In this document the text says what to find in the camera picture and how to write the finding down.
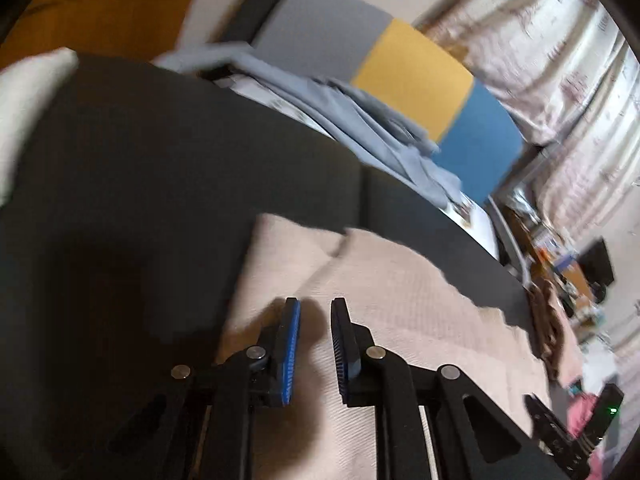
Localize white folded towel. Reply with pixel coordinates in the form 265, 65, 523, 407
0, 47, 80, 206

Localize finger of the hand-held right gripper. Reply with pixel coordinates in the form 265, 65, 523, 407
522, 394, 593, 478

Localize blue-grey garment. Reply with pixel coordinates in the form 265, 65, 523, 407
152, 42, 463, 208

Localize pink folded sweater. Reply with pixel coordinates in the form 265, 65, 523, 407
527, 280, 586, 391

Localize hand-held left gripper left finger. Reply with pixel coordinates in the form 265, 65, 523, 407
75, 296, 302, 480

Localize black monitor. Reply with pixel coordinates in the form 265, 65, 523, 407
577, 237, 615, 288

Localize wooden wardrobe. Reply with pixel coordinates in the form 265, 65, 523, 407
0, 0, 211, 68

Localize white deer print cushion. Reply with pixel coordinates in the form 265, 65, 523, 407
210, 72, 501, 261

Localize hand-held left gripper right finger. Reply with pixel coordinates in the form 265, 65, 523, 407
330, 297, 566, 480

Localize pink patterned hanging quilt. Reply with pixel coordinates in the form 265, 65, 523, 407
415, 0, 601, 141

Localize grey yellow blue chair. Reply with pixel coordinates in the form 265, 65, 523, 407
152, 0, 536, 288

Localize magenta cloth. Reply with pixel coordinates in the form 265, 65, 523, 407
565, 392, 613, 480

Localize black rolled mat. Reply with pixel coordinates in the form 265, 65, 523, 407
215, 0, 316, 46

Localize cluttered wooden desk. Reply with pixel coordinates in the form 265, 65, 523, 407
500, 190, 616, 331

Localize beige knit sweater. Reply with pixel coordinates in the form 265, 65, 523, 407
215, 212, 561, 480

